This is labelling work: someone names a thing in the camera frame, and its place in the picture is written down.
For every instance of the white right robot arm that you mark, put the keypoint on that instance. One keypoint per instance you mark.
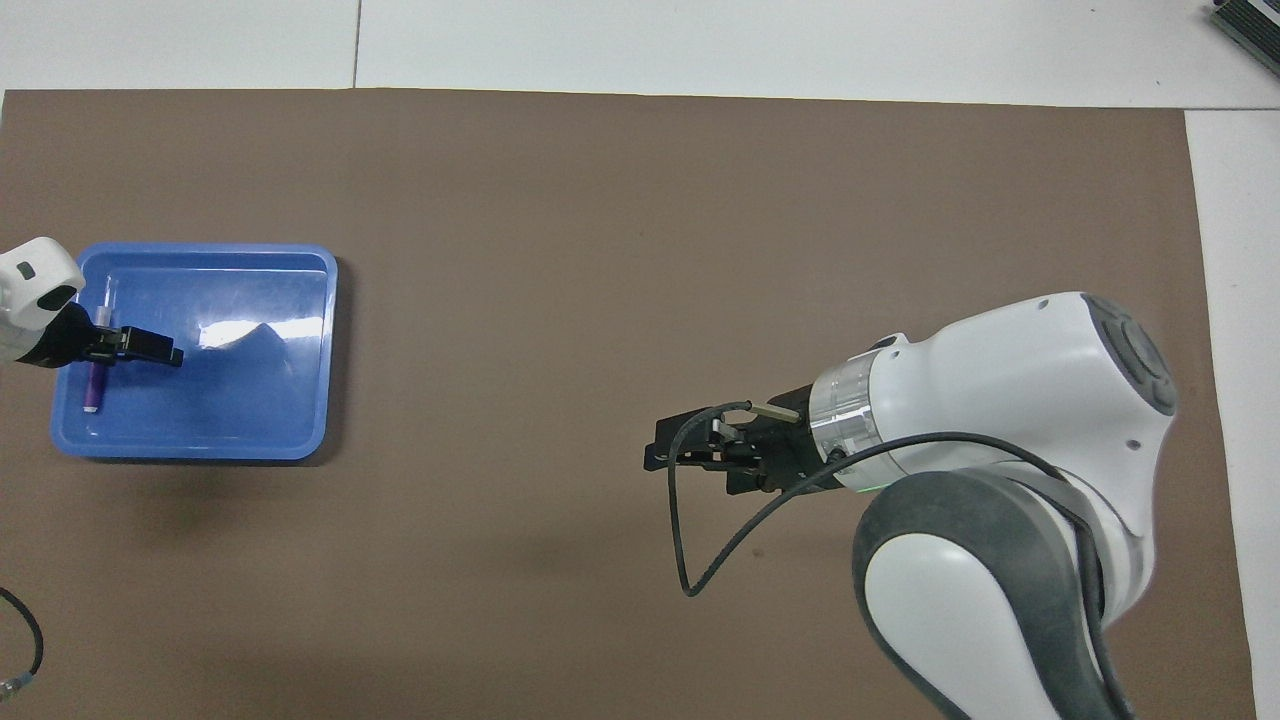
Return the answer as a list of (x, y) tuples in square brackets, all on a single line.
[(1010, 450)]

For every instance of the blue plastic tray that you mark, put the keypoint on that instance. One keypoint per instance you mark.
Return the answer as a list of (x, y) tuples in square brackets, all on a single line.
[(250, 390)]

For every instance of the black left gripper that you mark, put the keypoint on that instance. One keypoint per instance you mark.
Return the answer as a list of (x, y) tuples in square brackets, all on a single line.
[(60, 338)]

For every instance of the purple pen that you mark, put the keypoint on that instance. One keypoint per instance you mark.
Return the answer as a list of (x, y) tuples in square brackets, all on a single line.
[(95, 385)]

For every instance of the grey ribbed device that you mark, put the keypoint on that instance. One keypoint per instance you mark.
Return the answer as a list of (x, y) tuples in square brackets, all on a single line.
[(1250, 30)]

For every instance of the brown table mat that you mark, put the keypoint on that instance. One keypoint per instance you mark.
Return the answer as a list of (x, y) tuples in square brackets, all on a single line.
[(640, 300)]

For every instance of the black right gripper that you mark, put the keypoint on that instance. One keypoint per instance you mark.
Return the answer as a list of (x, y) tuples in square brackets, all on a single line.
[(785, 440)]

